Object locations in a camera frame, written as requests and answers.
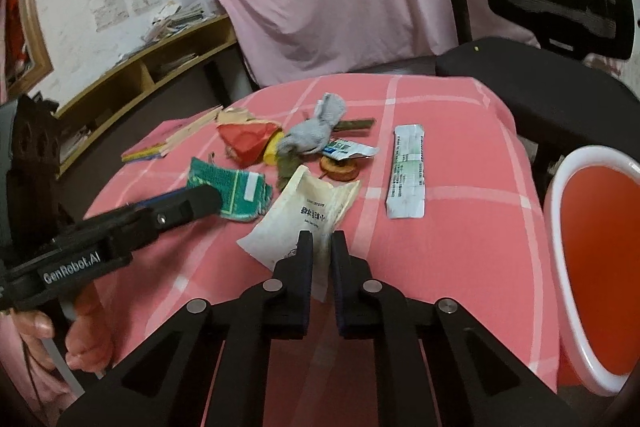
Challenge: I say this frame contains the red paper wrapper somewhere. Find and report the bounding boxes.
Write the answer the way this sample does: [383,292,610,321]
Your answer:
[216,119,283,168]

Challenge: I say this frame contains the brown round slice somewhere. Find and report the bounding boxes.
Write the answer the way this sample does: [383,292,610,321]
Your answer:
[320,156,361,182]

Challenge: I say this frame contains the orange bin with white rim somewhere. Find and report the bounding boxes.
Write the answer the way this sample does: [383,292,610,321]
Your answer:
[544,145,640,397]

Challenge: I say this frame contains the blue white sachet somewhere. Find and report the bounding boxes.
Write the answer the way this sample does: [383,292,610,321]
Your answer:
[320,139,381,160]

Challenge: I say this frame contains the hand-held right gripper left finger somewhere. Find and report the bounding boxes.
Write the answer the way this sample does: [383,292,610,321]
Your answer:
[57,230,315,427]

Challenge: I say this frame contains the wooden shelf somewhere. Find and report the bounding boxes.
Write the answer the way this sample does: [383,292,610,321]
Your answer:
[52,14,238,178]

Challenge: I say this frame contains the stack of thin books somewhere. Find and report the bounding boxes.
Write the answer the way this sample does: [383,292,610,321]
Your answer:
[120,119,201,164]

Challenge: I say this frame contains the person's left hand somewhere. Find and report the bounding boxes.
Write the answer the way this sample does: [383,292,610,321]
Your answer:
[10,282,115,375]

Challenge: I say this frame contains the grey sock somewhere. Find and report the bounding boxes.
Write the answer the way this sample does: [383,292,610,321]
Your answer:
[276,93,347,156]

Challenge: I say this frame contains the torn cardboard scrap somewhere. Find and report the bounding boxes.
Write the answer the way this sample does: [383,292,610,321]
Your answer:
[221,106,257,126]

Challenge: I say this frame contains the cream paper packet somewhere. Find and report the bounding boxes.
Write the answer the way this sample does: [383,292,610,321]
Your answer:
[236,164,362,303]

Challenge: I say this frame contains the green woven pouch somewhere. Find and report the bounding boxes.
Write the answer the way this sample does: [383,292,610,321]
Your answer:
[186,157,274,223]

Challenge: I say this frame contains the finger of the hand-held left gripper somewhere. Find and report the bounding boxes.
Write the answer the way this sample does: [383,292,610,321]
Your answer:
[82,189,188,228]
[107,183,221,258]

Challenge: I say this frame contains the dark green strip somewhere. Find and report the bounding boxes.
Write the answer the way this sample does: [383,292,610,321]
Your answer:
[337,117,377,135]

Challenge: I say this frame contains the pile of papers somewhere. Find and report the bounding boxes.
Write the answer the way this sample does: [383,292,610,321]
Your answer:
[142,2,208,45]

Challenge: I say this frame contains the long white green sachet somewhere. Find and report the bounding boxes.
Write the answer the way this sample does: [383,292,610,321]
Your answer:
[385,124,427,220]

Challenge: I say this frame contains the pink checked tablecloth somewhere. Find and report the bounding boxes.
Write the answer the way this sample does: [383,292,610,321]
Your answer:
[82,74,561,427]

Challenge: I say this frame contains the wooden strip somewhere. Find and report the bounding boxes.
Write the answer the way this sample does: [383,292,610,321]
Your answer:
[160,105,224,156]

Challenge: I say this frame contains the wooden frame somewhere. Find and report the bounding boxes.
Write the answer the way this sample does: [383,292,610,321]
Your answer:
[0,0,55,92]

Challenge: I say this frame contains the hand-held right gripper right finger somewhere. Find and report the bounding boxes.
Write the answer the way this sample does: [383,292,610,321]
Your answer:
[331,230,583,427]

